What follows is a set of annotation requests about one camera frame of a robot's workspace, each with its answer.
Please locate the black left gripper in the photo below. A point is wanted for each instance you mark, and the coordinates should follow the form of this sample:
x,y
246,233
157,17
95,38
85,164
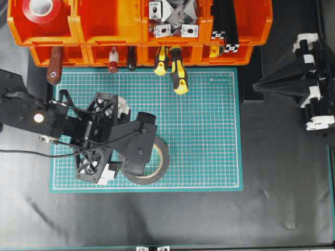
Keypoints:
x,y
91,127

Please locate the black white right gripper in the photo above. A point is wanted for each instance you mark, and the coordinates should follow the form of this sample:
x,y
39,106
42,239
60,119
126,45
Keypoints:
x,y
310,83

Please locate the black foam tape roll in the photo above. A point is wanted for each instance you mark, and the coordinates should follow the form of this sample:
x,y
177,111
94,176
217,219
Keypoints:
x,y
150,172

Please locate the orange container rack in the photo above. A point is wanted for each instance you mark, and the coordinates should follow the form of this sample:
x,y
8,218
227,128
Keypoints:
x,y
89,29

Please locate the yellow tool in bin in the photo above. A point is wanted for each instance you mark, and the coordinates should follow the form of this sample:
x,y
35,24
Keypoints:
x,y
214,51

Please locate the short black aluminium extrusion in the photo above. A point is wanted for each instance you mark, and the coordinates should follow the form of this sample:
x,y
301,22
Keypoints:
x,y
218,11

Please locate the long black aluminium extrusion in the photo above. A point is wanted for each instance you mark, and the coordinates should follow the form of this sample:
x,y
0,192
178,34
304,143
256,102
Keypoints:
x,y
230,26

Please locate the green grid cutting mat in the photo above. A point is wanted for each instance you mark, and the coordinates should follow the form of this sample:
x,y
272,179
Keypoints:
x,y
200,128

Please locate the black table cover sheet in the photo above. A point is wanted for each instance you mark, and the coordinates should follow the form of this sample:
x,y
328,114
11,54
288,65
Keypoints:
x,y
286,198

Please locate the red tape roll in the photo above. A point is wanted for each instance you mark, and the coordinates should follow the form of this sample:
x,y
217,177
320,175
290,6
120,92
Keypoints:
x,y
51,16

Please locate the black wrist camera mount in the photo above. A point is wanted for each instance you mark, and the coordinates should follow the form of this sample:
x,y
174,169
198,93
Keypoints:
x,y
134,140

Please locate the brown wooden tool handle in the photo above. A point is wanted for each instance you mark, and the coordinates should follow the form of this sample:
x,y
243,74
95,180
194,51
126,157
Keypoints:
x,y
54,71

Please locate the red white tool handle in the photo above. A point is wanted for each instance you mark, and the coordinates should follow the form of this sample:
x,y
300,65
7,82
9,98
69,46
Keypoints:
x,y
113,60

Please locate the black tool handle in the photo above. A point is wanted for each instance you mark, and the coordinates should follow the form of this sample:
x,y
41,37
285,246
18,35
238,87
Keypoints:
x,y
131,58

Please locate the short yellow black screwdriver handle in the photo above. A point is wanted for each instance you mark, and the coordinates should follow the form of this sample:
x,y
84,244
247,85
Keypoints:
x,y
161,61

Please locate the long yellow black screwdriver handle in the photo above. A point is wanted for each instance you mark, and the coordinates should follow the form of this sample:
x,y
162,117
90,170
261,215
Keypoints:
x,y
179,75

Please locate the silver corner bracket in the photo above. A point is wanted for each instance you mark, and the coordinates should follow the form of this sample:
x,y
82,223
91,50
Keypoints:
x,y
189,31
155,10
161,31

